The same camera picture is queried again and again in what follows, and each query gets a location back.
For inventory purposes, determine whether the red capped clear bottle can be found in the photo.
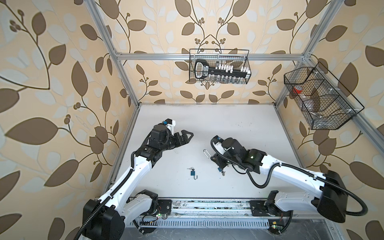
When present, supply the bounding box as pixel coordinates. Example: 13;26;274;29
292;85;315;106

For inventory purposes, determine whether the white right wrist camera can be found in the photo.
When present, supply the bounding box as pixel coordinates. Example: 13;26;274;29
212;136;226;155

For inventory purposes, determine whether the blue padlock with keys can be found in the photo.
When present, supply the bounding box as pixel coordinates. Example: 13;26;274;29
218;168;225;176
188;167;198;180

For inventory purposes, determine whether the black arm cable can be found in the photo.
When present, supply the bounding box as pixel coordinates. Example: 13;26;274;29
73;151;136;240
209;135;369;217

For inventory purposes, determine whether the aluminium frame profile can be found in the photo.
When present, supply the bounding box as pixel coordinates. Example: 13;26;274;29
93;1;384;200

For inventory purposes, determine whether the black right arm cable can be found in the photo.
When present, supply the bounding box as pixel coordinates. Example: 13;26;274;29
209;135;369;217

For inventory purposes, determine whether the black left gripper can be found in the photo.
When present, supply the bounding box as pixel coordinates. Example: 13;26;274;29
159;130;194;153

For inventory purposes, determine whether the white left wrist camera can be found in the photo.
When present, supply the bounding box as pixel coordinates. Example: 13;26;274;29
163;119;176;136

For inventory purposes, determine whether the black wire basket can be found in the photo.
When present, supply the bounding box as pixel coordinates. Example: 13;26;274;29
189;48;252;85
284;62;365;130

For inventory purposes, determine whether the black wire basket rear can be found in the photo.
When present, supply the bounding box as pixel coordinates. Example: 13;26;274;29
189;48;252;85

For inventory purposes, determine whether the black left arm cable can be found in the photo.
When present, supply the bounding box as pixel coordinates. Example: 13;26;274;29
73;151;136;240

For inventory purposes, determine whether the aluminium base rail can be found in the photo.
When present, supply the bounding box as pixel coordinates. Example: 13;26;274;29
135;198;322;230

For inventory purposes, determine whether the black wire basket right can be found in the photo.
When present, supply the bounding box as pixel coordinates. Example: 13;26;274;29
284;62;365;130

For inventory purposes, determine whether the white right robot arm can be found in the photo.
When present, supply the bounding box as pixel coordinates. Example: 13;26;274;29
210;136;368;223

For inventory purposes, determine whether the blue padlock with keys right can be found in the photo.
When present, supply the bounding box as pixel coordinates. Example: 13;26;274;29
218;168;225;176

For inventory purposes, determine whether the brass padlock with key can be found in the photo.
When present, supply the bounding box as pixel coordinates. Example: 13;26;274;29
203;149;212;159

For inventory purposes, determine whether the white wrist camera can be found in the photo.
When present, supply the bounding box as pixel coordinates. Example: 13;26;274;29
163;119;176;136
212;136;226;155

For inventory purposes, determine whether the blue padlock with keys left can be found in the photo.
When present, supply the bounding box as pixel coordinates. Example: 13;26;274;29
188;167;198;180

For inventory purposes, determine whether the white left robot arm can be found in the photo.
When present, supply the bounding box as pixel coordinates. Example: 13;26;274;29
74;119;194;240

